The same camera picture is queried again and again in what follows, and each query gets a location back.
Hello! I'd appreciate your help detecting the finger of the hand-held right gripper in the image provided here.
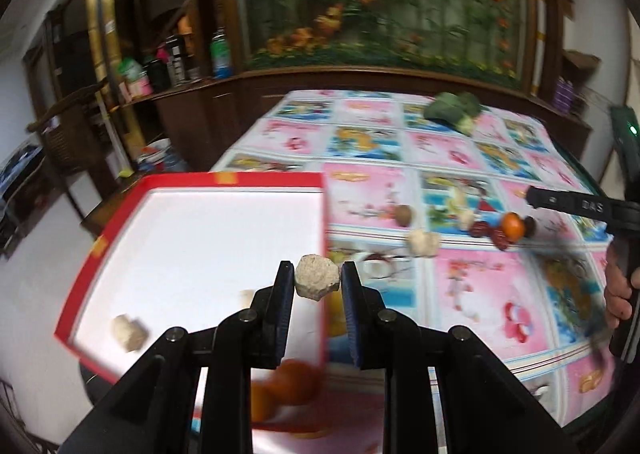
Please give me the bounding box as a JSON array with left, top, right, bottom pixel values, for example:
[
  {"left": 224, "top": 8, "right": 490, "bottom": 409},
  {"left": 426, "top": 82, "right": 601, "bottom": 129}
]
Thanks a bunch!
[
  {"left": 526, "top": 185, "right": 640, "bottom": 231},
  {"left": 520, "top": 240, "right": 611, "bottom": 259}
]

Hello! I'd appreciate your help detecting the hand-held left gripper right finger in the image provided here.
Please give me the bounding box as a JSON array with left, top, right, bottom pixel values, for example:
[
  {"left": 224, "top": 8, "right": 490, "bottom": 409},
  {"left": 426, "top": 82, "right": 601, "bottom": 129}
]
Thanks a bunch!
[{"left": 340, "top": 261, "right": 583, "bottom": 454}]

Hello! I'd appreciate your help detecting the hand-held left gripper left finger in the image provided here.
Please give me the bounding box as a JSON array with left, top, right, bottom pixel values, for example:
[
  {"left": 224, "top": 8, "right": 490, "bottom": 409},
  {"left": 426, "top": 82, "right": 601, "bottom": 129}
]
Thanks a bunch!
[{"left": 57, "top": 260, "right": 296, "bottom": 454}]

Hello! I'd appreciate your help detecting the orange tangerine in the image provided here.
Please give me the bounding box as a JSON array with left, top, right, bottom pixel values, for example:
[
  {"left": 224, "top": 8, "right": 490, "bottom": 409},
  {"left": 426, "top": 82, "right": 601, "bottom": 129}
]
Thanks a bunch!
[
  {"left": 250, "top": 381, "right": 284, "bottom": 425},
  {"left": 272, "top": 359, "right": 324, "bottom": 407},
  {"left": 501, "top": 212, "right": 526, "bottom": 241}
]

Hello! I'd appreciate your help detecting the beige cake chunk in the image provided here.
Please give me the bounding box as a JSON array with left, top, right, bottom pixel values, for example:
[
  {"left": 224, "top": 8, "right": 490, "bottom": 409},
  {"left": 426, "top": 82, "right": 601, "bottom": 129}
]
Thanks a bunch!
[{"left": 407, "top": 230, "right": 441, "bottom": 257}]

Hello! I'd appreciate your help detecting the red-rimmed white tray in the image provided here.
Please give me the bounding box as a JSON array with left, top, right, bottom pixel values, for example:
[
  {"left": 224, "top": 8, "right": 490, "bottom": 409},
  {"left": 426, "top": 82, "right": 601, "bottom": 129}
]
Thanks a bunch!
[{"left": 54, "top": 171, "right": 332, "bottom": 385}]

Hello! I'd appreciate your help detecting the beige grooved cake piece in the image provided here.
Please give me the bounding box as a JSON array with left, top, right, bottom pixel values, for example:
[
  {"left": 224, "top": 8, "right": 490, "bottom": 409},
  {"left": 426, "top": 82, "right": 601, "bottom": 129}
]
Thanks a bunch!
[{"left": 111, "top": 314, "right": 149, "bottom": 353}]

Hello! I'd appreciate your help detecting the person's right hand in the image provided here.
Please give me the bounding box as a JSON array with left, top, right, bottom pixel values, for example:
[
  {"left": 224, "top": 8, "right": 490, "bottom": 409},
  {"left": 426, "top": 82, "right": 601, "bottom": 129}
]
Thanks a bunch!
[{"left": 603, "top": 254, "right": 640, "bottom": 335}]

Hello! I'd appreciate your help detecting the printed cartoon tablecloth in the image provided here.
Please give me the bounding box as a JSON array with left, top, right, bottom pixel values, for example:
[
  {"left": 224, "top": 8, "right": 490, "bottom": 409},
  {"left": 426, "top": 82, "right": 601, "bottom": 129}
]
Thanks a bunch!
[{"left": 200, "top": 90, "right": 615, "bottom": 435}]

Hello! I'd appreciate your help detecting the purple packet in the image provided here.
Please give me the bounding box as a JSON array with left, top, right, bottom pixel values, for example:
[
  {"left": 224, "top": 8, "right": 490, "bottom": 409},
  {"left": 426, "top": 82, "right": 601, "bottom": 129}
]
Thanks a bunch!
[{"left": 554, "top": 76, "right": 577, "bottom": 112}]

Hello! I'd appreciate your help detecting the green leafy vegetable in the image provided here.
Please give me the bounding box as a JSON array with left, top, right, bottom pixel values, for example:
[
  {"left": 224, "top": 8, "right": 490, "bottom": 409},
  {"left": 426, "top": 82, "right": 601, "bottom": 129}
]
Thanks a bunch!
[{"left": 424, "top": 92, "right": 484, "bottom": 135}]

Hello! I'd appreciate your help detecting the white patterned bowl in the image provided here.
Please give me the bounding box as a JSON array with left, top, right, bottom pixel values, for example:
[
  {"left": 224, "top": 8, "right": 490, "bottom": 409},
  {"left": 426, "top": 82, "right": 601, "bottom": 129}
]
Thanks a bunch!
[{"left": 135, "top": 138, "right": 189, "bottom": 173}]

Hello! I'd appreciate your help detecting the dark wooden cabinet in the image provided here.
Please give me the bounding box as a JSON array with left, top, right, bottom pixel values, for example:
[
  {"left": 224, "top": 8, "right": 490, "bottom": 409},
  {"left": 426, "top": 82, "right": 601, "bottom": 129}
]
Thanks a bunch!
[{"left": 117, "top": 70, "right": 301, "bottom": 175}]

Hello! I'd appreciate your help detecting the green plastic bottle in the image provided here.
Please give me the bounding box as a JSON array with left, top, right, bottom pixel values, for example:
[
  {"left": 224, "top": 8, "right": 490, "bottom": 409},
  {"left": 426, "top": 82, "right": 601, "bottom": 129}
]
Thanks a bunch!
[{"left": 210, "top": 31, "right": 232, "bottom": 80}]

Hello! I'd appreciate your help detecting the black jar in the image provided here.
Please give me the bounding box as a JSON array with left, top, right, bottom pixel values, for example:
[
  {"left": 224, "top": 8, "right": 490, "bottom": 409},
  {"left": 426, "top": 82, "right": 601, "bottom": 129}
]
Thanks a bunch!
[{"left": 145, "top": 58, "right": 171, "bottom": 93}]

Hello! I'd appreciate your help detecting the dark wooden chair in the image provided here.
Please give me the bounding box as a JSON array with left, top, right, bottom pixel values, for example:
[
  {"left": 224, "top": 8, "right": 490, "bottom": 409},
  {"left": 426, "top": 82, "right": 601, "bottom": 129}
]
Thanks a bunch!
[{"left": 27, "top": 78, "right": 132, "bottom": 215}]

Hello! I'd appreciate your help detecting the green snack packet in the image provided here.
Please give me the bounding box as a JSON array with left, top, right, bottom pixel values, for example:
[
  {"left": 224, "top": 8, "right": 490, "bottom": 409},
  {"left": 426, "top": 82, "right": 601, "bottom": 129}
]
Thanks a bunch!
[{"left": 117, "top": 58, "right": 154, "bottom": 99}]

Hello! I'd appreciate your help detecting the gold-trimmed wooden pillar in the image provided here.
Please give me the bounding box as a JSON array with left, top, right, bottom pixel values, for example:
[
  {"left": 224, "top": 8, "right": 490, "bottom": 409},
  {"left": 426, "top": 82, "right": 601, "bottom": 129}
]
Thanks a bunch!
[{"left": 82, "top": 0, "right": 143, "bottom": 169}]

